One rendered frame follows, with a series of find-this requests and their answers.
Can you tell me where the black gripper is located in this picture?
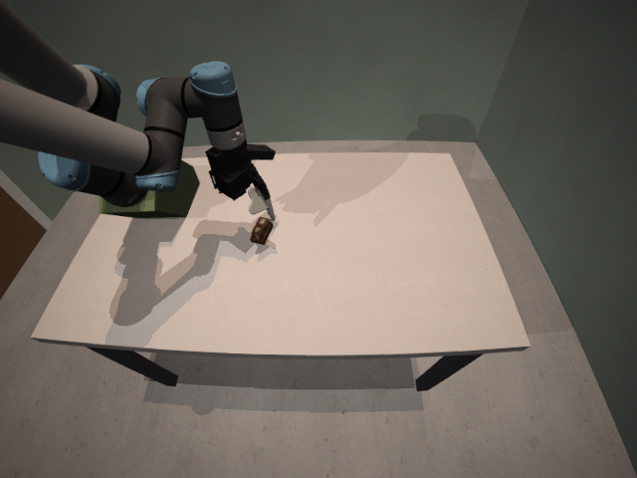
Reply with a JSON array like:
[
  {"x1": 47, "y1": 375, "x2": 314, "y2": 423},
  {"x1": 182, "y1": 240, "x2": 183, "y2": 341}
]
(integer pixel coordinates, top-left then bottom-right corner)
[{"x1": 205, "y1": 139, "x2": 275, "y2": 221}]

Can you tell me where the brown wooden cube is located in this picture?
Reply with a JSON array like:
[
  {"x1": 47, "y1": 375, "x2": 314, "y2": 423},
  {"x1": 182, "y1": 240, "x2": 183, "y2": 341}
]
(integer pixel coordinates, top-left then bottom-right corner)
[
  {"x1": 256, "y1": 217, "x2": 270, "y2": 232},
  {"x1": 252, "y1": 225, "x2": 266, "y2": 240}
]

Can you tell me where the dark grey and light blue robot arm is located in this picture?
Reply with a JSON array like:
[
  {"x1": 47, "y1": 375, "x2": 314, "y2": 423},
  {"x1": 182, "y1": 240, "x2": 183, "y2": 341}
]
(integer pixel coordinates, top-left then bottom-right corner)
[{"x1": 0, "y1": 0, "x2": 246, "y2": 207}]

